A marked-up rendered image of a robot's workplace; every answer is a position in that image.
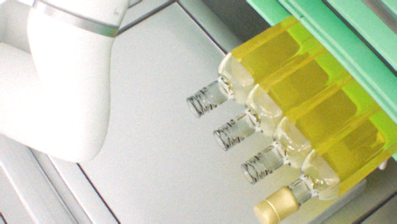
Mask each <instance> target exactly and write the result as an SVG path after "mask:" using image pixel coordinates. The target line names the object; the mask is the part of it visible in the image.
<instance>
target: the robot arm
mask: <svg viewBox="0 0 397 224"><path fill-rule="evenodd" d="M130 2H131V0H34V2H33V4H32V5H28V4H26V3H23V2H22V1H18V0H6V1H3V2H2V3H0V133H1V134H3V135H5V136H7V137H9V138H11V139H13V140H15V141H17V142H21V143H23V144H24V145H27V146H29V147H32V148H33V149H35V150H37V151H40V152H43V153H46V154H48V155H51V156H53V157H56V158H59V159H63V160H66V161H69V162H89V161H90V160H92V159H93V158H95V157H96V156H97V155H98V153H99V152H100V150H101V148H102V147H103V145H104V142H105V141H104V140H105V138H106V135H107V133H108V126H109V121H110V119H109V116H110V106H111V94H110V90H111V48H112V45H113V42H114V40H115V39H116V35H117V33H118V30H119V28H120V26H121V24H122V21H123V17H124V15H125V13H126V11H127V8H128V7H129V4H130Z"/></svg>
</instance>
